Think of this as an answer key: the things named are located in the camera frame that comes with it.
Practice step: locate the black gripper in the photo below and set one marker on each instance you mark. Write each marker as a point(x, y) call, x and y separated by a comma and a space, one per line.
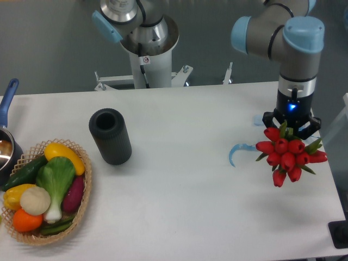
point(296, 112)

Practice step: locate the red tulip bouquet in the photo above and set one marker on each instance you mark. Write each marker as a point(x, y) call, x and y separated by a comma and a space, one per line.
point(288, 155)

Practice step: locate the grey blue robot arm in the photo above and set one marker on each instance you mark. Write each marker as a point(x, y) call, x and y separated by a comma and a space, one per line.
point(284, 32)

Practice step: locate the dark grey ribbed vase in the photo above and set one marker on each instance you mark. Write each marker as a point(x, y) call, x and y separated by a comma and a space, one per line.
point(108, 129)

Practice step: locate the blue ribbon strip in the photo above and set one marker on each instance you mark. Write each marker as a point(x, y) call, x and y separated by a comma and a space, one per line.
point(257, 121)

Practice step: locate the black device at edge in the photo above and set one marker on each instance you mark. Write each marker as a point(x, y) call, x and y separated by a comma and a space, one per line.
point(338, 232)

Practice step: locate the purple sweet potato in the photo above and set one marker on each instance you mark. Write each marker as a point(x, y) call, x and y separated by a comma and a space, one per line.
point(73, 198)

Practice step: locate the green bok choy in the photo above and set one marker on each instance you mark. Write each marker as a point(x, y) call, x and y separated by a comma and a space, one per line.
point(56, 178)

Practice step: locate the green pea pod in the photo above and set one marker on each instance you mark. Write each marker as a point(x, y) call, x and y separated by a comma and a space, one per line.
point(56, 228)

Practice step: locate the woven wicker basket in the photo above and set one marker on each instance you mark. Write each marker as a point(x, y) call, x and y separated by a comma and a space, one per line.
point(34, 237)

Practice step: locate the white onion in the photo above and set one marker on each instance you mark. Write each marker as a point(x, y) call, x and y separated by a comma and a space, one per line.
point(35, 201)

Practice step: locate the dark green cucumber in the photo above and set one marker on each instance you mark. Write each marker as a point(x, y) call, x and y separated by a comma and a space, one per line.
point(26, 174)

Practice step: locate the orange fruit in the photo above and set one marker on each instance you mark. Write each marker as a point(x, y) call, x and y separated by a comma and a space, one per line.
point(24, 222)

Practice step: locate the yellow bell pepper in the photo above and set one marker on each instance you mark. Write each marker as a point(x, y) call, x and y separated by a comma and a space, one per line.
point(13, 195)

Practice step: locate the white metal frame bracket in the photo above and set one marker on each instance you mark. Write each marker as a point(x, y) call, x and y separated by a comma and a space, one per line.
point(178, 79)

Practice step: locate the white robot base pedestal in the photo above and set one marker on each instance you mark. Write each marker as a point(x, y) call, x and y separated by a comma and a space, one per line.
point(150, 53)

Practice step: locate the blue handled saucepan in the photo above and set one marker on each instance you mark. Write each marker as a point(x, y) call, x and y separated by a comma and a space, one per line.
point(10, 149)

